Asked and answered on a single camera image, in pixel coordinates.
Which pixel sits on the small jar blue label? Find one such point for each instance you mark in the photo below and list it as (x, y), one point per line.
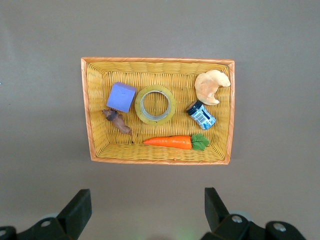
(202, 116)

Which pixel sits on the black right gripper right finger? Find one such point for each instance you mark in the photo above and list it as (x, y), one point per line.
(220, 220)

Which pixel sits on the yellow wicker basket orange rim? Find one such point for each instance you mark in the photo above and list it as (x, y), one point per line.
(160, 150)

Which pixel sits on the brown table cover sheet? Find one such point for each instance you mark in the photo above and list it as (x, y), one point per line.
(37, 100)

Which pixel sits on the small brown toy figure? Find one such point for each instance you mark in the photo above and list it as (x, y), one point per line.
(117, 121)

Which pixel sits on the yellow tape roll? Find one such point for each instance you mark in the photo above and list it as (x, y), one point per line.
(137, 105)

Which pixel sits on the purple foam cube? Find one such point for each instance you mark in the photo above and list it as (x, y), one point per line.
(120, 98)

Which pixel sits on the toy croissant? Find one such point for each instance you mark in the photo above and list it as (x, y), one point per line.
(206, 87)

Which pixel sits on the orange toy carrot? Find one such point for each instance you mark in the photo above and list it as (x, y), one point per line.
(170, 142)

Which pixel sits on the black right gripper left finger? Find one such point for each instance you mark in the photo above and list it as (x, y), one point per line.
(72, 217)

